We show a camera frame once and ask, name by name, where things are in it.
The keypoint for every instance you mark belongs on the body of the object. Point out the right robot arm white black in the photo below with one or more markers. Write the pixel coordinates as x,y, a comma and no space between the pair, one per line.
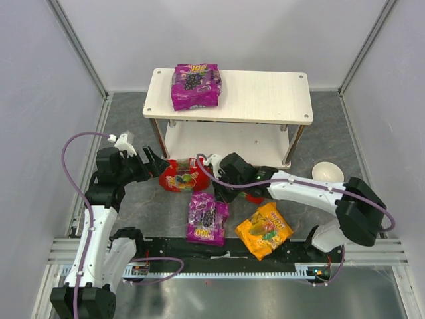
358,211

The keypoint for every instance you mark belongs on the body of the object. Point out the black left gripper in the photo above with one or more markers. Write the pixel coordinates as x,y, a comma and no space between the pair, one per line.
145,163

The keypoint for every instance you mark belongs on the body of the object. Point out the aluminium corner frame left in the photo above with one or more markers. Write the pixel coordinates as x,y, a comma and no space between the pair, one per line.
77,45

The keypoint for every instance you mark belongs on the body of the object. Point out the red candy bag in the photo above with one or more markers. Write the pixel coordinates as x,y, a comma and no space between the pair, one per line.
251,198
184,175

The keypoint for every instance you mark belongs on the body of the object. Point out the aluminium corner frame right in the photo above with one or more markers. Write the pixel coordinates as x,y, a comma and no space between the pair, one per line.
368,43

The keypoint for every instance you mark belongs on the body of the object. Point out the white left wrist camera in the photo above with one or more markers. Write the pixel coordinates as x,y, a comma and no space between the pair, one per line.
123,142

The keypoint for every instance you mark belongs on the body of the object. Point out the orange candy bag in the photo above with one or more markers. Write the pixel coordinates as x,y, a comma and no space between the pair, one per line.
264,231

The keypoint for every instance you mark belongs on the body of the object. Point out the purple candy bag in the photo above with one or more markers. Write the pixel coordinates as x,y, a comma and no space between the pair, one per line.
195,86
206,220

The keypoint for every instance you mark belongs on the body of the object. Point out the red candy bag left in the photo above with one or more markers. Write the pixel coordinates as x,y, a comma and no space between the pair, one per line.
184,175

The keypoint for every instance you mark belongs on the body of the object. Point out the aluminium corner frame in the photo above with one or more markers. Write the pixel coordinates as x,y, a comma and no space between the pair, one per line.
77,45
368,43

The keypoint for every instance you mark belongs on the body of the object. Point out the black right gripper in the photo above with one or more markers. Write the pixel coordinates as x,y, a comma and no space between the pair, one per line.
222,187

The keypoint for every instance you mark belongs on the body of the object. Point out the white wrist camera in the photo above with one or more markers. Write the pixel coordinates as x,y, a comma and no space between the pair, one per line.
123,142
213,163

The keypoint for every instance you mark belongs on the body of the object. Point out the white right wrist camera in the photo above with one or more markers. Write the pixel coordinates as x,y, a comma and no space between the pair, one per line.
213,163

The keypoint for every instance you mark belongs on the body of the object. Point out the white slotted cable duct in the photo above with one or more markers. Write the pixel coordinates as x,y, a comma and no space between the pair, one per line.
299,273

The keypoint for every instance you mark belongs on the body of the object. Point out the red candy bag right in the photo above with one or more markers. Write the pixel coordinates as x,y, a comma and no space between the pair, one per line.
251,198

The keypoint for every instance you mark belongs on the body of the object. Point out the white two-tier wooden shelf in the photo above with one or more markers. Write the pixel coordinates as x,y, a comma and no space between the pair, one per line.
260,116

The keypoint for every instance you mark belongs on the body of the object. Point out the white ceramic bowl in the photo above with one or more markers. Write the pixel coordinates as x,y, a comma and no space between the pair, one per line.
327,172

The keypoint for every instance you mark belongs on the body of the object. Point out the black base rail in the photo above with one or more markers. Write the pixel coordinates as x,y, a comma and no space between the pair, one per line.
234,255

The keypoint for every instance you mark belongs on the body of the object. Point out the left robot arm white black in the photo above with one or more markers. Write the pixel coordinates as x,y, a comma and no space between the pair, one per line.
89,290

